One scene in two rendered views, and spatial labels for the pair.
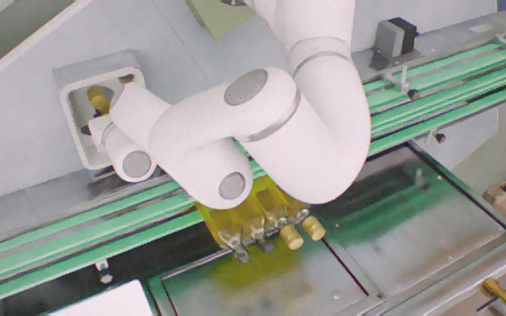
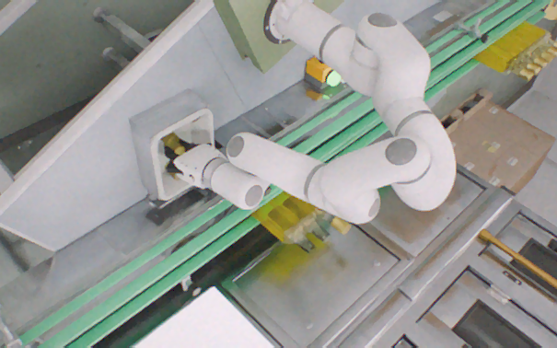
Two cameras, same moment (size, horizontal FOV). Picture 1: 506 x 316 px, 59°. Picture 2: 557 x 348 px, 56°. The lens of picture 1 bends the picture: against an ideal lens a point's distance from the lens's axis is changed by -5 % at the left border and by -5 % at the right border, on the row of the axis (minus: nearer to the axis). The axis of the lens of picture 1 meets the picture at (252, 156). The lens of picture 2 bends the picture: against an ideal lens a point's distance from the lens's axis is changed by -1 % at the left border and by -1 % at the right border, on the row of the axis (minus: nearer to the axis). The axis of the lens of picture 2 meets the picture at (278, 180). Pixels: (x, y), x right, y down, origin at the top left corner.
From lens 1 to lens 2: 0.56 m
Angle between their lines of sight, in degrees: 17
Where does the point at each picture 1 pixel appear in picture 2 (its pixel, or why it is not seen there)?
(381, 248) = (394, 220)
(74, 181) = (142, 212)
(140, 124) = (277, 169)
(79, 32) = (153, 82)
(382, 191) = not seen: hidden behind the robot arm
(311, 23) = (406, 90)
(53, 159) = (121, 196)
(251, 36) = not seen: hidden behind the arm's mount
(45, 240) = (141, 271)
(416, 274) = (426, 236)
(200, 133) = (375, 183)
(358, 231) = not seen: hidden behind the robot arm
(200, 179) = (361, 208)
